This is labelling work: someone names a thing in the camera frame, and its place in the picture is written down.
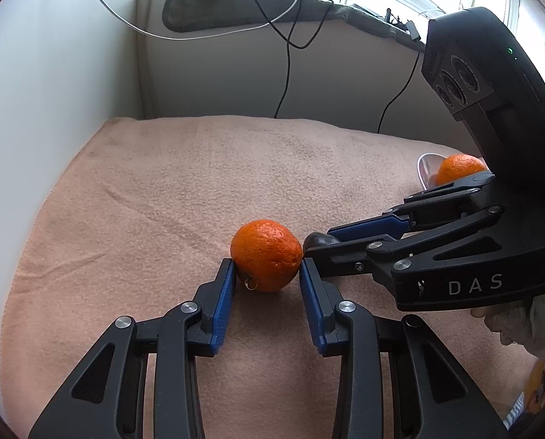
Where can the green windowsill mat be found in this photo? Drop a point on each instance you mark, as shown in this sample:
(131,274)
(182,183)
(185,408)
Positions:
(186,16)

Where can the black right camera box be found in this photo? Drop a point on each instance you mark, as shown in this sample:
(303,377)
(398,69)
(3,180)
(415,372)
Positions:
(485,78)

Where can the small mandarin with stem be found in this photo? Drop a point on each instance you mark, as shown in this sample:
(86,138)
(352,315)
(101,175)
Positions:
(267,255)

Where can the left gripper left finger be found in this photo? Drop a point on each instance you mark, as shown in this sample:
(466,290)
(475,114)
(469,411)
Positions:
(103,396)

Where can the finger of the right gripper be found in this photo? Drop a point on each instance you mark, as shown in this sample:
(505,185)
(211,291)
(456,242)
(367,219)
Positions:
(345,255)
(373,228)

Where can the black device on windowsill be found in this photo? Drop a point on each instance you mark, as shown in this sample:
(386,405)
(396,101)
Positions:
(408,27)

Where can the large orange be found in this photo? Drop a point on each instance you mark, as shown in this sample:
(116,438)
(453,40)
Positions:
(458,166)

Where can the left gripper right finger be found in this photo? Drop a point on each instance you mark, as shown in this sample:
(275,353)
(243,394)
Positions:
(433,395)

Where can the pink towel mat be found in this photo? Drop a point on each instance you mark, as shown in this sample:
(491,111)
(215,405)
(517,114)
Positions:
(145,213)

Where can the dark purple plum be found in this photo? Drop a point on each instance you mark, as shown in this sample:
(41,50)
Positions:
(317,239)

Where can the floral white plate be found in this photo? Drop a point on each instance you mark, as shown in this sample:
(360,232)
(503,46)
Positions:
(427,168)

